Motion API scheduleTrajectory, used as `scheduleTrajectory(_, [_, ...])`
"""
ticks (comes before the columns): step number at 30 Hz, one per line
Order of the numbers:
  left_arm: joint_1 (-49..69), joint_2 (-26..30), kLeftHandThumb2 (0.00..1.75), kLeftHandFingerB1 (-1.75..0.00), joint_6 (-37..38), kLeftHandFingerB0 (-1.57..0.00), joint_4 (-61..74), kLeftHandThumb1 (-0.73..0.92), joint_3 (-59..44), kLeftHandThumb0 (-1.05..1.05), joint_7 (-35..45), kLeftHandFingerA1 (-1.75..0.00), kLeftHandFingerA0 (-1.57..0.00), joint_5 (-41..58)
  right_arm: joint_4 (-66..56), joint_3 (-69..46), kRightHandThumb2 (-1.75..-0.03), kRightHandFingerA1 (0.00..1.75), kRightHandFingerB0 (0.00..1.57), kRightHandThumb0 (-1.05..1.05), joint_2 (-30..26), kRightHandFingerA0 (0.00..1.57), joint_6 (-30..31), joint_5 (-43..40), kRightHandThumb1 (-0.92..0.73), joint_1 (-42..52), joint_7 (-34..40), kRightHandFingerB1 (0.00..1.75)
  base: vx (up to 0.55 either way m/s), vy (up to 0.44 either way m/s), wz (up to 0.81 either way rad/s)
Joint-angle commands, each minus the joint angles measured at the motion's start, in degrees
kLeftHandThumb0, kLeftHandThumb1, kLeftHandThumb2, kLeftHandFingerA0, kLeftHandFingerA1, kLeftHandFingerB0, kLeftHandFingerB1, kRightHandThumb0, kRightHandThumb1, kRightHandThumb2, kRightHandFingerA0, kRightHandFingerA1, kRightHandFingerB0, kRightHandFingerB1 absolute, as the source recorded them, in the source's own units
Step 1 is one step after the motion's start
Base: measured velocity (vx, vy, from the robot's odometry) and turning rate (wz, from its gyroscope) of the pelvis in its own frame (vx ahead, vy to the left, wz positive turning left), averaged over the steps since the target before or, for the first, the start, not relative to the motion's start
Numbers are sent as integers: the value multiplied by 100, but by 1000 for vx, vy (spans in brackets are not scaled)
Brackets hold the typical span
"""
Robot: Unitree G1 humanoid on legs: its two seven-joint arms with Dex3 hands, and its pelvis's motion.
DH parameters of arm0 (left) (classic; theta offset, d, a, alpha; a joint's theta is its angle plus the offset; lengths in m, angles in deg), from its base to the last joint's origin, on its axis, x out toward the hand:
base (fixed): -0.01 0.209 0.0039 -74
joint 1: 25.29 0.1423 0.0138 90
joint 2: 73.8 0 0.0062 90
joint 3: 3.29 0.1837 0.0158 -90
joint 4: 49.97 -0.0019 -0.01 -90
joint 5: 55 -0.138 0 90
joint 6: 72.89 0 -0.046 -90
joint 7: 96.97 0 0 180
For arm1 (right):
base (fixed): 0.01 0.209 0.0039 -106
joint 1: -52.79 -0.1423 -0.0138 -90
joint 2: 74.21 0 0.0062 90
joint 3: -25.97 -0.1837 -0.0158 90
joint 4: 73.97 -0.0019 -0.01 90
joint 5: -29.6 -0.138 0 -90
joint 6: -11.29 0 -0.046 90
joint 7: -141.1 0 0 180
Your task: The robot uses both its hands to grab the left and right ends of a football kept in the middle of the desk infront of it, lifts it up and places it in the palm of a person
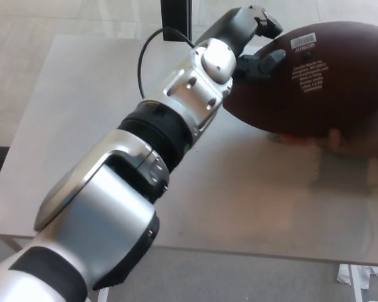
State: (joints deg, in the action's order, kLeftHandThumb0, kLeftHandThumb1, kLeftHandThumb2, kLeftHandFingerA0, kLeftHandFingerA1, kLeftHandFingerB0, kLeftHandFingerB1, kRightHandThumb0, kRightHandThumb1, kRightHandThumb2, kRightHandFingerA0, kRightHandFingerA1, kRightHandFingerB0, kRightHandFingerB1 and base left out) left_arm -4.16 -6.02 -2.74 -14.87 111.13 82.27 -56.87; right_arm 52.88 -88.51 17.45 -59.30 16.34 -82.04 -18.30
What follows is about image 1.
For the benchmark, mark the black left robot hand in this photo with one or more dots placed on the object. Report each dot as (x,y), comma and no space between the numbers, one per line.
(236,28)

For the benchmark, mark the crumpled white paper scrap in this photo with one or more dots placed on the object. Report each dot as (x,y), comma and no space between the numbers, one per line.
(343,275)

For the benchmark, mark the white metal table leg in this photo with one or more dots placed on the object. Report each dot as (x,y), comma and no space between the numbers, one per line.
(356,283)

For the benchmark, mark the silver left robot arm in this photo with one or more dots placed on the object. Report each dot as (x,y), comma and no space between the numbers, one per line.
(113,188)

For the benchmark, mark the brown junior football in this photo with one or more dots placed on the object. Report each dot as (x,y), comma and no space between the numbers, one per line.
(334,104)

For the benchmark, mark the person's bare hand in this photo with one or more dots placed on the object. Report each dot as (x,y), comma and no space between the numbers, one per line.
(337,141)

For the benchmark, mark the black window frame post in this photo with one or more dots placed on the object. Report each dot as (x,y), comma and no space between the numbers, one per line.
(176,19)

